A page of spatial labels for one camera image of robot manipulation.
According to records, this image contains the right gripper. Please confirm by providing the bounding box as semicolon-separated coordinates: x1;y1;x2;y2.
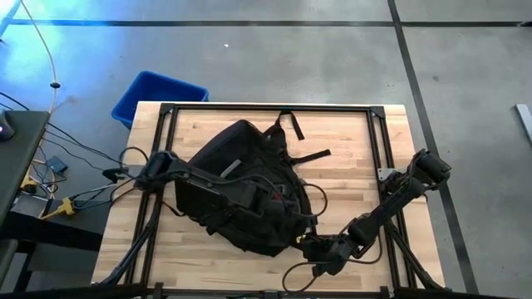
296;233;356;277

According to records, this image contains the black fabric backpack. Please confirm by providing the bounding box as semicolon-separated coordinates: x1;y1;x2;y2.
173;110;333;257

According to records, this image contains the blue plastic bin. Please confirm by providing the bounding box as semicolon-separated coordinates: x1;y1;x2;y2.
111;70;210;130

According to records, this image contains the black low bench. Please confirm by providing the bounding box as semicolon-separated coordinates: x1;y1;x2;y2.
0;194;112;252

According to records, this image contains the small blue device box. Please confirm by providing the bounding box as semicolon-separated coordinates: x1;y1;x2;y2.
46;155;69;174

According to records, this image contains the grey metal bar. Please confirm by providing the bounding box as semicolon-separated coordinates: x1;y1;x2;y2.
515;103;532;145

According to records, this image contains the black side desk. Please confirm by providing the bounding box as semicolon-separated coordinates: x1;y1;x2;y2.
0;110;51;228

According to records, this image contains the black computer mouse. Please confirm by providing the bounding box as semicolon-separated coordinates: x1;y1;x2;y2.
0;110;17;142

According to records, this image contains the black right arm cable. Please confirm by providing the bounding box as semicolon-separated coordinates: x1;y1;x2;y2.
281;232;384;294

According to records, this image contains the black aluminium table frame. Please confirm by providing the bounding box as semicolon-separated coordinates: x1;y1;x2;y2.
99;102;448;299

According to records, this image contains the black floor cable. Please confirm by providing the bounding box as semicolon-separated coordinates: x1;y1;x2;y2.
43;120;126;167

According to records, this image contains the yellow cable connector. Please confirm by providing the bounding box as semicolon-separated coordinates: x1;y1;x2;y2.
39;197;76;220

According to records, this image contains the white floor cable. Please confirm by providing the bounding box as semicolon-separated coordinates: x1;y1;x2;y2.
19;0;62;114

